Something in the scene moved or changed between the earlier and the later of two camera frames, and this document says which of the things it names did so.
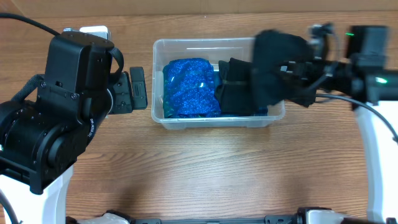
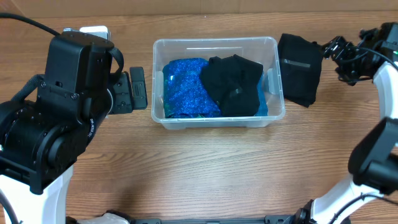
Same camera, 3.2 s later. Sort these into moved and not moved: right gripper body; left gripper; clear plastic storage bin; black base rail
Moved: right gripper body
Not moved: clear plastic storage bin; left gripper; black base rail
